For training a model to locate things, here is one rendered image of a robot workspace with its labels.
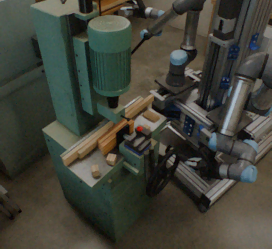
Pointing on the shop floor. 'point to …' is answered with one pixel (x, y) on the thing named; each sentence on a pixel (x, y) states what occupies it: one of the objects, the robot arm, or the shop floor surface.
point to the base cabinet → (105, 199)
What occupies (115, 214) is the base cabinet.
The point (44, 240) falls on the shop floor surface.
